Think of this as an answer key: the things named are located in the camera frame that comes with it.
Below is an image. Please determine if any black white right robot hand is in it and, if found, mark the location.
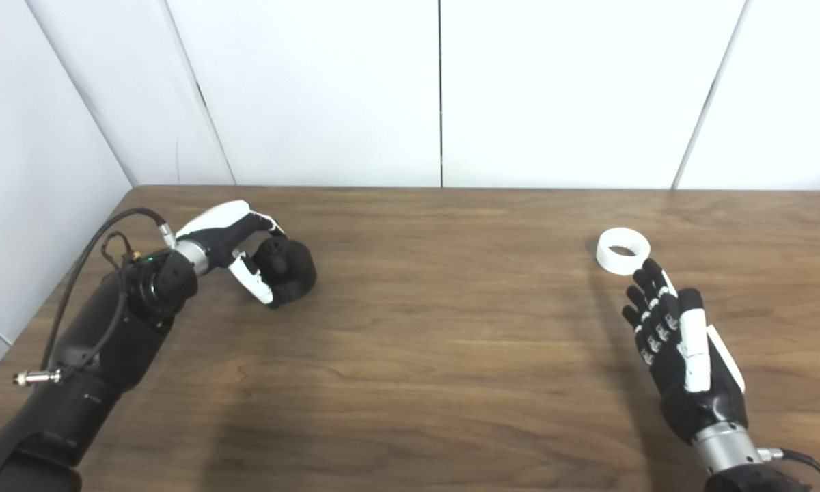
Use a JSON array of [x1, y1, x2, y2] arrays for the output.
[[622, 258, 749, 445]]

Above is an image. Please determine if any thin left arm wire bundle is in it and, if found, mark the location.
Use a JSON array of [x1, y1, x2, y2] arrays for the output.
[[101, 231, 143, 271]]

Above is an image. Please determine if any white plastic ring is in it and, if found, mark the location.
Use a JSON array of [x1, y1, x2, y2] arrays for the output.
[[596, 228, 651, 276]]

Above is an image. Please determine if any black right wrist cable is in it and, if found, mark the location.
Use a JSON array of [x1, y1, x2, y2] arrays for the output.
[[757, 448, 820, 492]]

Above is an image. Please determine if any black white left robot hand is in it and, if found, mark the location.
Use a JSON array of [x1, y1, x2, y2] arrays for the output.
[[175, 200, 286, 306]]

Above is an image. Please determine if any round black plastic part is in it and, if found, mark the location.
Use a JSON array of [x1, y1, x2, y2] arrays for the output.
[[253, 236, 317, 308]]

